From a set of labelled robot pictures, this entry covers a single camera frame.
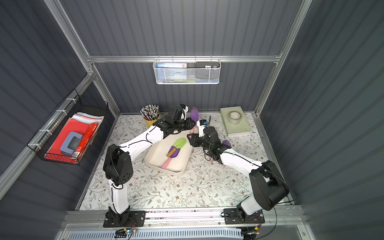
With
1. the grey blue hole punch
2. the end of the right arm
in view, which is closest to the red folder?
the grey blue hole punch

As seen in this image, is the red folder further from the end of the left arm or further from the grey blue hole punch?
the end of the left arm

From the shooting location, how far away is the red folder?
0.67m

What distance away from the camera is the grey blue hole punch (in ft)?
2.16

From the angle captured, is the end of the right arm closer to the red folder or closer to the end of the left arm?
the end of the left arm
